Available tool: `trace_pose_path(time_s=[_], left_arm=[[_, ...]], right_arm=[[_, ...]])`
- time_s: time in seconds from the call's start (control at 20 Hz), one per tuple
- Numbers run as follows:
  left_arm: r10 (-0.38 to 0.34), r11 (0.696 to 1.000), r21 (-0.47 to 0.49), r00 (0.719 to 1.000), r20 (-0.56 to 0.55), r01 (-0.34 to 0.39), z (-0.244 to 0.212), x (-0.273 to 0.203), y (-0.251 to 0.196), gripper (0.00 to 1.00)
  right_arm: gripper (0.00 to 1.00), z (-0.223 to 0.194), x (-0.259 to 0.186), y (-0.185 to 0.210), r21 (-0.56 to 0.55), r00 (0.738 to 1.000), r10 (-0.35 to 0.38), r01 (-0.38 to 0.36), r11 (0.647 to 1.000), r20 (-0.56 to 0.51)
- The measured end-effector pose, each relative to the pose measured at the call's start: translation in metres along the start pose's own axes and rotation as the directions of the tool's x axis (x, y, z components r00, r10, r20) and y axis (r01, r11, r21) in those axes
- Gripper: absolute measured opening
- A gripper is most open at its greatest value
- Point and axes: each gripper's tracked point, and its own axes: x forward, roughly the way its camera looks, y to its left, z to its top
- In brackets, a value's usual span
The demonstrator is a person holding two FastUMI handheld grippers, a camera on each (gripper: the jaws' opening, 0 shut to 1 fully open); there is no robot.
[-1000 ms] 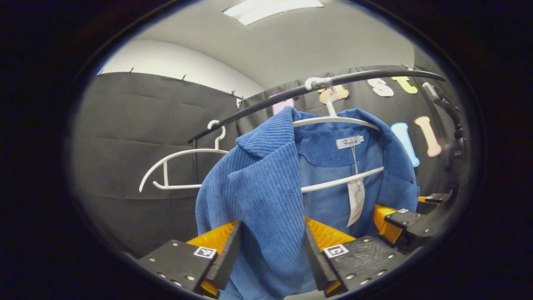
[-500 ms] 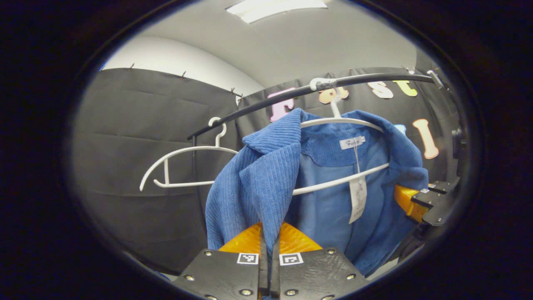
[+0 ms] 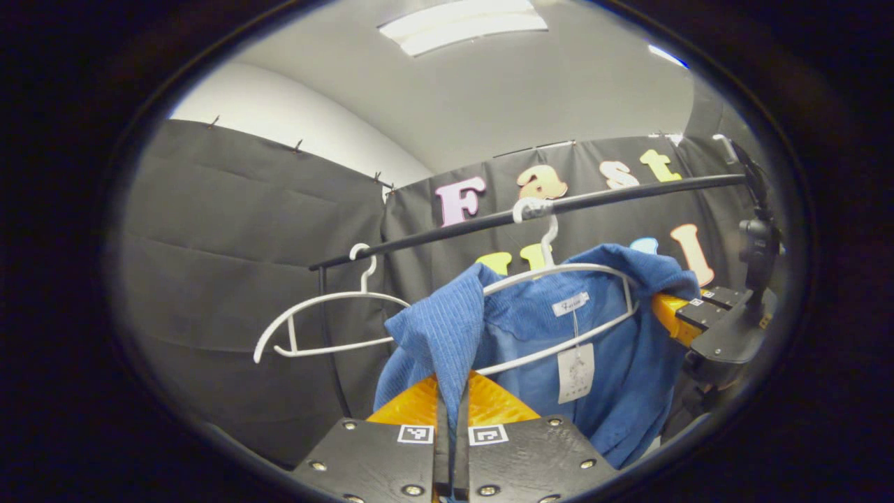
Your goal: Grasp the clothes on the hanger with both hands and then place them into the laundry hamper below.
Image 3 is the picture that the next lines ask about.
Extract blue corduroy jacket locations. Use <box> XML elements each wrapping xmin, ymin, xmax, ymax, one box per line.
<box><xmin>372</xmin><ymin>242</ymin><xmax>701</xmax><ymax>470</ymax></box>

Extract black metal clothes rack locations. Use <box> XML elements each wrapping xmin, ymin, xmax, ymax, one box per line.
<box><xmin>308</xmin><ymin>173</ymin><xmax>748</xmax><ymax>420</ymax></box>

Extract white paper hang tag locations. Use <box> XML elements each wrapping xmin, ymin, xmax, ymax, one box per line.
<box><xmin>557</xmin><ymin>342</ymin><xmax>596</xmax><ymax>405</ymax></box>

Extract white hanger with taped hook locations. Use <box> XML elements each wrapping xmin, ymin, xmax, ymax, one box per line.
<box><xmin>475</xmin><ymin>197</ymin><xmax>641</xmax><ymax>378</ymax></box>

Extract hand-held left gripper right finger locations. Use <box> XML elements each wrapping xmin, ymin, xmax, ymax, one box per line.
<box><xmin>452</xmin><ymin>370</ymin><xmax>620</xmax><ymax>503</ymax></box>

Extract black backdrop cloth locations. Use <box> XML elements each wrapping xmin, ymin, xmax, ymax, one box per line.
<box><xmin>115</xmin><ymin>119</ymin><xmax>769</xmax><ymax>469</ymax></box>

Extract large rectangular ceiling light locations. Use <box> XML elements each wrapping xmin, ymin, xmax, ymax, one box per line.
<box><xmin>378</xmin><ymin>0</ymin><xmax>549</xmax><ymax>57</ymax></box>

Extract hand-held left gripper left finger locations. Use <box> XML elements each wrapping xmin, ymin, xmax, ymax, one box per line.
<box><xmin>291</xmin><ymin>372</ymin><xmax>452</xmax><ymax>503</ymax></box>

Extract white plastic clothes hanger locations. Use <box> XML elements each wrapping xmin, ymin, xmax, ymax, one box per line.
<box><xmin>253</xmin><ymin>243</ymin><xmax>413</xmax><ymax>365</ymax></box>

